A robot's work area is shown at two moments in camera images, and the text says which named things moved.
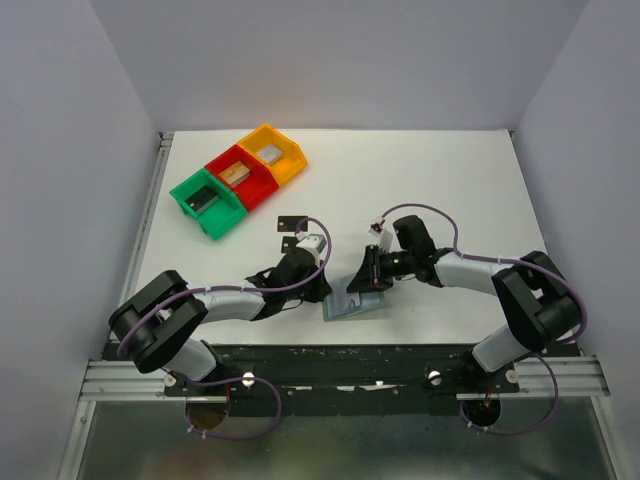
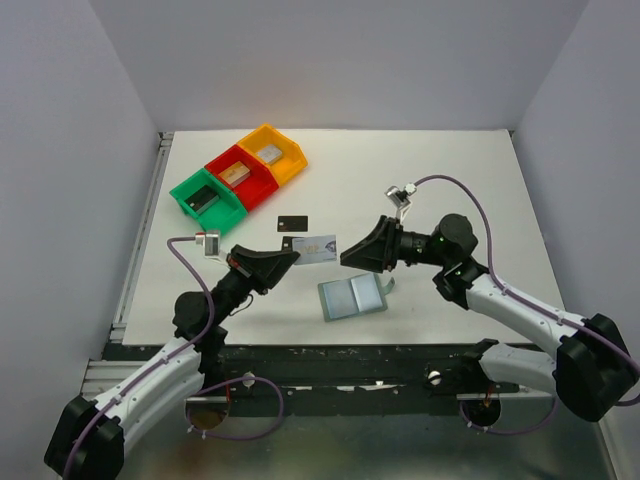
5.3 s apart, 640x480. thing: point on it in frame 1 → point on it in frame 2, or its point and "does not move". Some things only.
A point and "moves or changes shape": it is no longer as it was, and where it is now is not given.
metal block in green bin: x=202 y=198 does not move
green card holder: x=342 y=303 does not move
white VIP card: x=341 y=297 moves or changes shape
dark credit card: x=289 y=244 does not move
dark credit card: x=290 y=223 does not move
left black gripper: x=322 y=288 → x=259 y=269
